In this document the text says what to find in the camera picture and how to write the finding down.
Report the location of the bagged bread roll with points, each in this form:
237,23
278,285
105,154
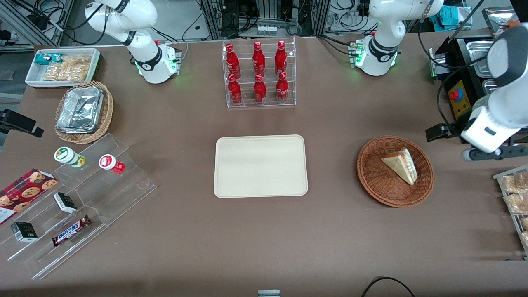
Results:
515,183
524,239
517,204
524,223

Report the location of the red fried food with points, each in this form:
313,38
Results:
512,24

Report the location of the stack of foil trays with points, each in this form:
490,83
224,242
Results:
80,109

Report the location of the green-lidded white cup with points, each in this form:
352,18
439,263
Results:
65,155

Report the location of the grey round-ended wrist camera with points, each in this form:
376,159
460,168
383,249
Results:
482,156

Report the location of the red emergency stop button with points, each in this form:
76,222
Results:
455,95

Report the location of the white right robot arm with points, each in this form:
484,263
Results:
144,12

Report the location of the steel food pan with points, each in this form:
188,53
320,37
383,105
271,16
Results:
476,55
489,86

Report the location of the red plaid cookie box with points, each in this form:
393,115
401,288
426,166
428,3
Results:
22,194

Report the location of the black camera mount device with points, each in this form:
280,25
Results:
18,121

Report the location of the small grey box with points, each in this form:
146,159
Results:
269,293

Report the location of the beige rectangular serving tray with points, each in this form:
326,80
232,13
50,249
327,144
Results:
260,165

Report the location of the teal snack packet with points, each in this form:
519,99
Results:
44,58

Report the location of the brown Snickers bar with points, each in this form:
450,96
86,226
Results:
70,231

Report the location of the triangular sandwich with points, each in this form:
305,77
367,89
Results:
402,165

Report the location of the clear acrylic bottle rack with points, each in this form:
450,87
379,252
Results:
270,97

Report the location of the clear acrylic stepped stand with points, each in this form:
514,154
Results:
119,198

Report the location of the black food warmer appliance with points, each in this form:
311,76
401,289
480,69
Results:
458,53

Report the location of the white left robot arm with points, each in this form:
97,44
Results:
383,16

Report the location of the red cola bottle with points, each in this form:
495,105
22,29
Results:
282,88
234,91
258,57
260,90
232,60
281,57

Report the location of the white power strip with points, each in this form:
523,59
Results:
266,30

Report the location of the brown round wicker basket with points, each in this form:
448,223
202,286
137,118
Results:
379,181

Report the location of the white rectangular bin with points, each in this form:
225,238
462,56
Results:
35,76

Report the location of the clear bag of crackers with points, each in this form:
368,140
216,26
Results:
68,70

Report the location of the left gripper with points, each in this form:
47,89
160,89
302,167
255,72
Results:
456,127

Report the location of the teal plastic bag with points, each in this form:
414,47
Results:
449,16

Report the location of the small black carton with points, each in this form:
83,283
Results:
24,232
64,202

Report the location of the tray of wrapped pastries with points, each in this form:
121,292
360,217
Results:
497,178

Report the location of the light oval wicker basket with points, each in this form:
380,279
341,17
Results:
108,111

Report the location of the red-lidded white cup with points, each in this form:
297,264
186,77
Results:
108,161

